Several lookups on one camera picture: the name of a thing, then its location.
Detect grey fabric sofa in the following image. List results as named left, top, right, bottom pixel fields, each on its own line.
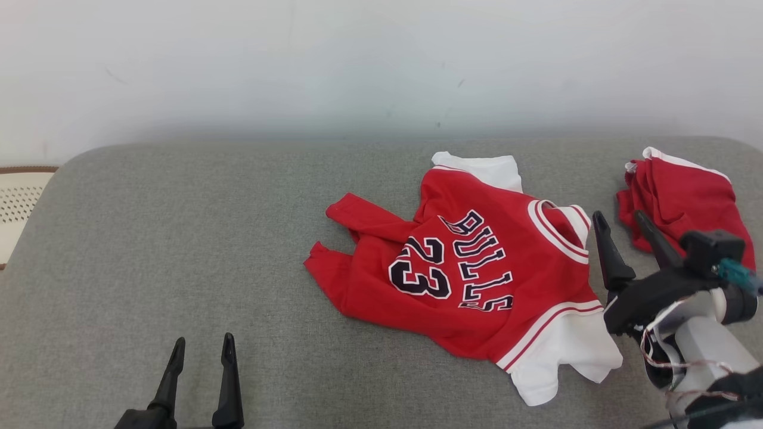
left=0, top=136, right=763, bottom=429

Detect red Bulls 23 jersey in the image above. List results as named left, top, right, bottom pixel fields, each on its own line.
left=303, top=151, right=624, bottom=407

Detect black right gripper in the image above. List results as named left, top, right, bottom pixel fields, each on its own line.
left=592, top=210, right=725, bottom=336

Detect teal plug camera cable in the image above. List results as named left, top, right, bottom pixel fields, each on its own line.
left=715, top=258, right=763, bottom=297

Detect cream laundry basket brown rim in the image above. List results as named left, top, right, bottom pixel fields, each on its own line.
left=0, top=166, right=59, bottom=269

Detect red shorts with white stripe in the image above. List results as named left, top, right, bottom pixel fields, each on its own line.
left=617, top=147, right=756, bottom=272

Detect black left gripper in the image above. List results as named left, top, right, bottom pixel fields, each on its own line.
left=113, top=332, right=245, bottom=429

